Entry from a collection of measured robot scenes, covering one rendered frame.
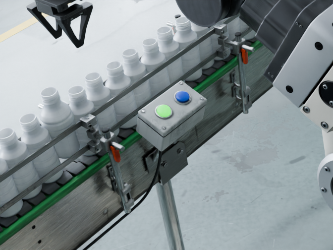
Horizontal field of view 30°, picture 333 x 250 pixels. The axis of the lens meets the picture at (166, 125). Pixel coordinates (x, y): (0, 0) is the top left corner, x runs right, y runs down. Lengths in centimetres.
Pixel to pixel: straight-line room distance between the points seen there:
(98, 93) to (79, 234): 33
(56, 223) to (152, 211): 133
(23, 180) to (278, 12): 79
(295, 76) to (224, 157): 220
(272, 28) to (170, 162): 93
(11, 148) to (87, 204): 25
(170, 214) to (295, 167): 116
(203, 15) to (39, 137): 66
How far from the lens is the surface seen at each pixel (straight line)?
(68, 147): 137
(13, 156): 130
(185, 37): 155
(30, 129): 131
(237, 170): 282
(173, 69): 154
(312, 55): 68
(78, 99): 136
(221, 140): 299
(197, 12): 76
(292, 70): 71
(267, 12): 71
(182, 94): 135
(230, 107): 172
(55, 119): 132
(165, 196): 170
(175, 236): 182
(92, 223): 148
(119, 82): 142
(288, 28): 70
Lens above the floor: 188
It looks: 37 degrees down
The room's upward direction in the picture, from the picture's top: 11 degrees counter-clockwise
